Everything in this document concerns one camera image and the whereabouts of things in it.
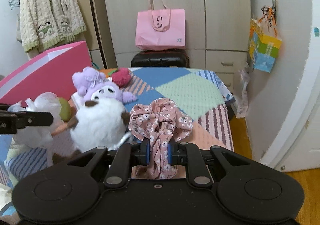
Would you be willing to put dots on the beige wardrobe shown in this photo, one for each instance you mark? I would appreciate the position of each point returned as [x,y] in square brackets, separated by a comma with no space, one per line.
[215,31]

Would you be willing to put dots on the pink storage box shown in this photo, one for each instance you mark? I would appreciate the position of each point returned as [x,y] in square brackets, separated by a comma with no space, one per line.
[51,71]

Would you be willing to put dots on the purple bunny plush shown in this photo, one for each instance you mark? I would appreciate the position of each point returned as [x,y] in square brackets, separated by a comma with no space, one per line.
[92,84]

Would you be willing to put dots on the pink tote bag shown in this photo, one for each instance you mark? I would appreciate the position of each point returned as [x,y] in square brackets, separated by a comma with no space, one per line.
[160,29]

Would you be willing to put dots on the colourful patchwork blanket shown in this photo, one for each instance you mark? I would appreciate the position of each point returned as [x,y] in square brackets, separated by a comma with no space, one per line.
[198,93]

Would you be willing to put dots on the colourful hanging gift bag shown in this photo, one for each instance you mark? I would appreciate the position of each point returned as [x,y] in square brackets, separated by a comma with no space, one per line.
[264,39]

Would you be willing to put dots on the cream knitted cardigan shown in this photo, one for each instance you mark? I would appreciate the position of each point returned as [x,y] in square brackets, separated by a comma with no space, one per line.
[46,23]

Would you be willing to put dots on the white panda plush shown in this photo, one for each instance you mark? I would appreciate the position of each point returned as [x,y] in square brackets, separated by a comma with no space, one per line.
[99,122]

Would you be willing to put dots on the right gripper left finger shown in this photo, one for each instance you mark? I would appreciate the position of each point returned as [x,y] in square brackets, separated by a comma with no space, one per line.
[123,160]

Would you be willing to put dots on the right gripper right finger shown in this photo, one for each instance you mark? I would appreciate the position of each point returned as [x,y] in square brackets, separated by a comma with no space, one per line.
[189,155]

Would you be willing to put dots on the red strawberry plush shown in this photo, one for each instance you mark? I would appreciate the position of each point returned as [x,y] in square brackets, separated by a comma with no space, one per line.
[121,77]

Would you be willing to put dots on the white floral hanging bag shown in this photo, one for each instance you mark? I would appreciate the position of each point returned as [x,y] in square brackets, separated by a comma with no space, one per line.
[240,84]

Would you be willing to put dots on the black suitcase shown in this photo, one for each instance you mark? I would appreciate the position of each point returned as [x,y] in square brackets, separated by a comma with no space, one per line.
[165,58]

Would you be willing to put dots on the white mesh bath pouf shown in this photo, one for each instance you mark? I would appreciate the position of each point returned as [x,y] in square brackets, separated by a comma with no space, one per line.
[38,137]

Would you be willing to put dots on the white door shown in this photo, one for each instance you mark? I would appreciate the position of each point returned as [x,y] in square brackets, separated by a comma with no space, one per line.
[281,101]

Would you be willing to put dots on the green avocado plush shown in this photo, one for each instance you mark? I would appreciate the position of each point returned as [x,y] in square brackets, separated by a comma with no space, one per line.
[66,111]

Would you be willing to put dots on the wire clothes hanger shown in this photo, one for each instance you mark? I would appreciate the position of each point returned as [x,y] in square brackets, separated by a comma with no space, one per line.
[14,4]

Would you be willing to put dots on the pink floral cloth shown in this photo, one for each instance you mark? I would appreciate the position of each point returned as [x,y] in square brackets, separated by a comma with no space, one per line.
[159,122]

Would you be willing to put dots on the orange carrot plush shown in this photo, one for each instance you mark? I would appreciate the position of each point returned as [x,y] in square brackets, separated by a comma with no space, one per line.
[108,72]

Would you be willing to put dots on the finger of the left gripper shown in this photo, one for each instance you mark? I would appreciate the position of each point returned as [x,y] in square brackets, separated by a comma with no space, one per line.
[10,122]
[4,107]

